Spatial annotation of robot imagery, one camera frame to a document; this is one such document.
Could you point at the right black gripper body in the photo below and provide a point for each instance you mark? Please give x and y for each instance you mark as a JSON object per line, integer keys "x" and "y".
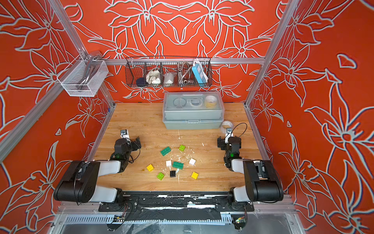
{"x": 224, "y": 146}

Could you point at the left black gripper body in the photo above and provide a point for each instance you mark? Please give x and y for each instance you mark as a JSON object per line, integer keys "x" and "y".
{"x": 131, "y": 147}

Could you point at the dark green long lego brick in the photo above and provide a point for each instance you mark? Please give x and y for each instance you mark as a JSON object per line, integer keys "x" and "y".
{"x": 165, "y": 151}

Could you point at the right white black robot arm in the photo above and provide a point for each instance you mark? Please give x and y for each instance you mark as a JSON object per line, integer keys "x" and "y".
{"x": 261, "y": 181}

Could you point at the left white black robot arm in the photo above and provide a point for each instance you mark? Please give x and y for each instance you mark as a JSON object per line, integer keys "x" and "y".
{"x": 79, "y": 183}

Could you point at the clear tape roll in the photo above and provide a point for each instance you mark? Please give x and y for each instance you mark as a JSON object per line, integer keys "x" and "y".
{"x": 226, "y": 125}

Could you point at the grey plastic storage box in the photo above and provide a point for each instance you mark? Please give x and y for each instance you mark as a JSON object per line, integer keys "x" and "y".
{"x": 193, "y": 110}

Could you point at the blue white box in basket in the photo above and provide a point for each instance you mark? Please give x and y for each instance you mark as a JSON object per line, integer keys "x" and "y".
{"x": 199, "y": 73}

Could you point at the white crumpled bag in basket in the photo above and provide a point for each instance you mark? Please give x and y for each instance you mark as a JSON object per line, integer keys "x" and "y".
{"x": 153, "y": 77}

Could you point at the clear plastic wall bin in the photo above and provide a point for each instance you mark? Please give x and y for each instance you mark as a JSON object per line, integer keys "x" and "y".
{"x": 86, "y": 76}

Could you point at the black wire basket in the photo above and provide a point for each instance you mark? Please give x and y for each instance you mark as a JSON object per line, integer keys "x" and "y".
{"x": 176, "y": 71}

